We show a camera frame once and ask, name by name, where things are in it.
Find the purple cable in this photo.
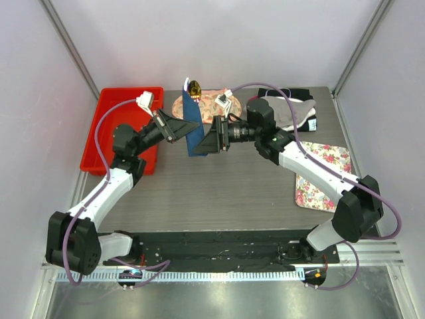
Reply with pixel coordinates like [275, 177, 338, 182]
[62, 96, 172, 290]
[228, 82, 402, 292]

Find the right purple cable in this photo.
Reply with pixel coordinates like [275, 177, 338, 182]
[228, 82, 402, 292]

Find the orange floral fabric mask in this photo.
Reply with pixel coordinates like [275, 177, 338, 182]
[172, 88, 242, 124]

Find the wrist white camera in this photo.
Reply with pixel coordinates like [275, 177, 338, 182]
[214, 90, 232, 117]
[135, 91, 154, 117]

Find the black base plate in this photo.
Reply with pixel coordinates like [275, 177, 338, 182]
[91, 229, 340, 272]

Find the floral rectangular tray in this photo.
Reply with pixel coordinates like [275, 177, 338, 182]
[295, 142, 351, 213]

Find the blue paper napkin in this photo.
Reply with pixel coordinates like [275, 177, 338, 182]
[182, 77, 205, 157]

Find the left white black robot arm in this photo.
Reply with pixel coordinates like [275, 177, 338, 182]
[46, 110, 199, 282]

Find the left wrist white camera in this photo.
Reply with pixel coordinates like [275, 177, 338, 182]
[135, 91, 154, 117]

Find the iridescent gold spoon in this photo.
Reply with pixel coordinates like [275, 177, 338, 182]
[187, 80, 202, 103]

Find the red plastic bin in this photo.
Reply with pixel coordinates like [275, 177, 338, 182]
[80, 86, 165, 176]

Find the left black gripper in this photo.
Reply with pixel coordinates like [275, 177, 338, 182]
[133, 108, 198, 156]

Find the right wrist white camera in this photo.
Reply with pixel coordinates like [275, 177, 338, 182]
[214, 90, 232, 117]

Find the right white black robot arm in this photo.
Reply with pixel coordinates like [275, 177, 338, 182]
[193, 98, 383, 263]

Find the aluminium rail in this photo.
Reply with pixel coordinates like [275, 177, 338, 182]
[56, 269, 305, 282]

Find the white folded cloth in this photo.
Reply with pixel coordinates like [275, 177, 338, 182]
[290, 98, 317, 132]

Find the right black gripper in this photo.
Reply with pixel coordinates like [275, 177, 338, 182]
[193, 115, 260, 154]

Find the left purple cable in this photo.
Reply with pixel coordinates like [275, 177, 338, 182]
[62, 96, 172, 290]

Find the black folded cloth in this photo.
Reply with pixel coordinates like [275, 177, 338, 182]
[254, 87, 318, 134]

